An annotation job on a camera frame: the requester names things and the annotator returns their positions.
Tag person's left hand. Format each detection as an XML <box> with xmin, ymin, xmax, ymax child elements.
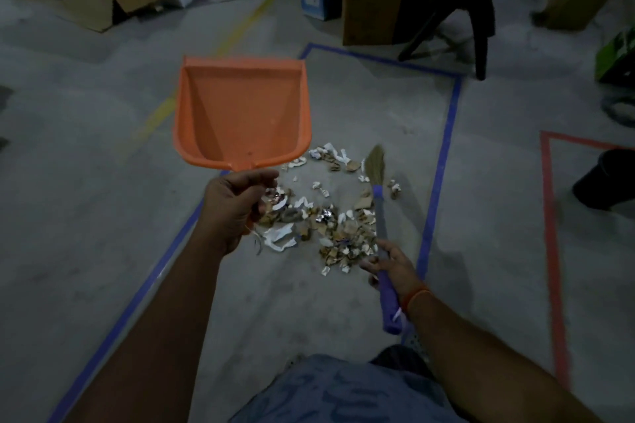
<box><xmin>198</xmin><ymin>168</ymin><xmax>280</xmax><ymax>258</ymax></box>

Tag person's right hand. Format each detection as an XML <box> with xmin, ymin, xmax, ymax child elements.
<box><xmin>359</xmin><ymin>239</ymin><xmax>425</xmax><ymax>312</ymax></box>

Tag pile of paper scraps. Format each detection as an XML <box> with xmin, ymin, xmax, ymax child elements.
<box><xmin>250</xmin><ymin>142</ymin><xmax>403</xmax><ymax>278</ymax></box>

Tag grass broom with metal handle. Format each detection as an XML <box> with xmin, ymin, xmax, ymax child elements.
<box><xmin>362</xmin><ymin>143</ymin><xmax>403</xmax><ymax>336</ymax></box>

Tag orange plastic dustpan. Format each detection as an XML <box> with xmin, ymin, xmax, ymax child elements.
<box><xmin>172</xmin><ymin>56</ymin><xmax>312</xmax><ymax>235</ymax></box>

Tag black bucket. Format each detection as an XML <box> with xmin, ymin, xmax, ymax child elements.
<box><xmin>571</xmin><ymin>148</ymin><xmax>635</xmax><ymax>212</ymax></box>

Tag person's left forearm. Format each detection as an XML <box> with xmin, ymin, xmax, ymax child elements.
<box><xmin>64</xmin><ymin>237</ymin><xmax>227</xmax><ymax>423</ymax></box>

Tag person's right forearm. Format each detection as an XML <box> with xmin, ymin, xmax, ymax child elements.
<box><xmin>406</xmin><ymin>288</ymin><xmax>604</xmax><ymax>423</ymax></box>

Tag orange wrist band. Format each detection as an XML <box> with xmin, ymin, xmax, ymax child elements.
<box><xmin>404</xmin><ymin>284</ymin><xmax>433</xmax><ymax>317</ymax></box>

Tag black patterned trousers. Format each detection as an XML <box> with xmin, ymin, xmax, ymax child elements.
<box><xmin>369</xmin><ymin>344</ymin><xmax>433</xmax><ymax>381</ymax></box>

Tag blue patterned shirt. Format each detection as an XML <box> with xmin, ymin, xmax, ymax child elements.
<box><xmin>230</xmin><ymin>353</ymin><xmax>467</xmax><ymax>423</ymax></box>

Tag black plastic table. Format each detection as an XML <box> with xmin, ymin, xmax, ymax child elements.
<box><xmin>396</xmin><ymin>0</ymin><xmax>584</xmax><ymax>81</ymax></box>

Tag green and black crate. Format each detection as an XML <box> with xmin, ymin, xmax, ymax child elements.
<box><xmin>595</xmin><ymin>28</ymin><xmax>635</xmax><ymax>87</ymax></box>

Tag grey cable coil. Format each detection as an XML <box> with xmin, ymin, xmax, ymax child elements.
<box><xmin>600</xmin><ymin>95</ymin><xmax>635</xmax><ymax>129</ymax></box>

